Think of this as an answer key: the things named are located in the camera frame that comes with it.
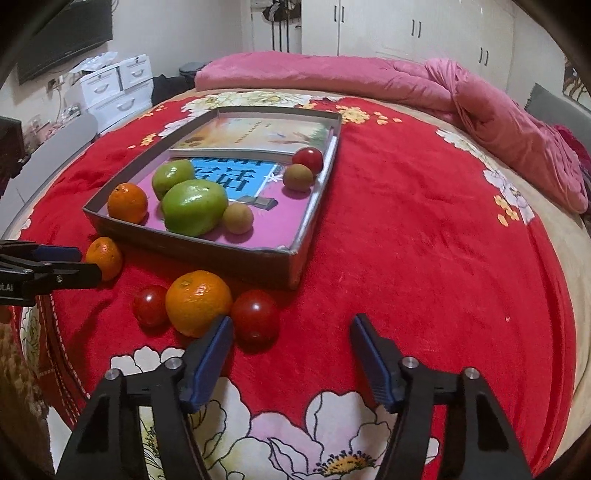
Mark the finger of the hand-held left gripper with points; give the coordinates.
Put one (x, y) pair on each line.
(57, 254)
(76, 277)

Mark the small green apple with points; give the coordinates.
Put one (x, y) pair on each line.
(173, 177)

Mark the pink quilt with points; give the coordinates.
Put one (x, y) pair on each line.
(369, 78)

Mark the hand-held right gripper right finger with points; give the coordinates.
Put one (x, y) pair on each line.
(374, 364)

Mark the grey cardboard box tray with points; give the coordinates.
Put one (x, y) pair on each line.
(207, 258)

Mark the magenta cloth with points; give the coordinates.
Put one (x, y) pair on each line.
(572, 147)

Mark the grey pillow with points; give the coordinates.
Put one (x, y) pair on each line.
(554, 108)

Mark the red tomato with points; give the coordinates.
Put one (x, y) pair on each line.
(255, 316)
(150, 304)
(308, 159)

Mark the black bag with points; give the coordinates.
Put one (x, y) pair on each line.
(168, 90)

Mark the brown patterned cloth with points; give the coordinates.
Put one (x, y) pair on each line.
(18, 392)

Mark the large green apple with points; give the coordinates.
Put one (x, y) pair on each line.
(195, 207)

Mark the pink book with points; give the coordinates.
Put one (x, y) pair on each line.
(277, 221)

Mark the hanging clothes and hangers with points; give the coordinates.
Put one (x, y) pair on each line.
(277, 18)

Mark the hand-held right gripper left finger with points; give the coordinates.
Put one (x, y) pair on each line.
(207, 364)

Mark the white plastic bags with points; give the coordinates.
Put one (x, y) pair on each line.
(92, 63)

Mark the large orange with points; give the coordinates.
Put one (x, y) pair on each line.
(196, 300)

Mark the wide white storage drawer box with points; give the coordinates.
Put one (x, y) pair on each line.
(122, 108)

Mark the black flat television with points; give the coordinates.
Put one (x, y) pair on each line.
(69, 37)

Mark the wall power outlet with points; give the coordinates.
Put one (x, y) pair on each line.
(55, 84)

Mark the landscape cover book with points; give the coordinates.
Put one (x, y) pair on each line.
(249, 134)

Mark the dark round bin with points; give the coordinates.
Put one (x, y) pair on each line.
(191, 71)

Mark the small yellow-brown fruit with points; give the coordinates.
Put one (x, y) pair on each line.
(297, 177)
(238, 218)

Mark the white wardrobe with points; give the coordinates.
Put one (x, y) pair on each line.
(406, 27)

